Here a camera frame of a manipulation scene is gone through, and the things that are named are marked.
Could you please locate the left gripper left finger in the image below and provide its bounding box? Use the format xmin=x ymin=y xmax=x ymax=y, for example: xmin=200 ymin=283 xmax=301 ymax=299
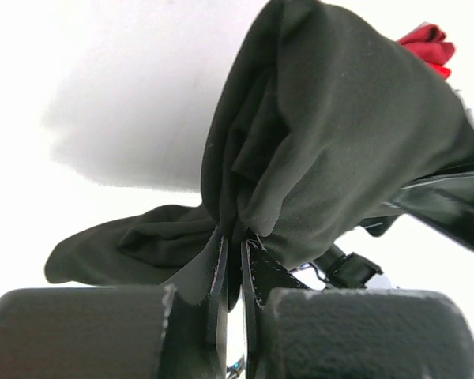
xmin=0 ymin=233 xmax=228 ymax=379

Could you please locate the black t shirt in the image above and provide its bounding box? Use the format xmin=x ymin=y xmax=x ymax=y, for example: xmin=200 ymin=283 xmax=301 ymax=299
xmin=44 ymin=1 xmax=474 ymax=286

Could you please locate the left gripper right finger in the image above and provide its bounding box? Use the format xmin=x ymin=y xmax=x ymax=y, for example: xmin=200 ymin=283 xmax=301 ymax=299
xmin=241 ymin=240 xmax=474 ymax=379

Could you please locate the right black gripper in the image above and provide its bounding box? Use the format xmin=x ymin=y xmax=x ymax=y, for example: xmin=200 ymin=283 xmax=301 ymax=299
xmin=311 ymin=163 xmax=474 ymax=289

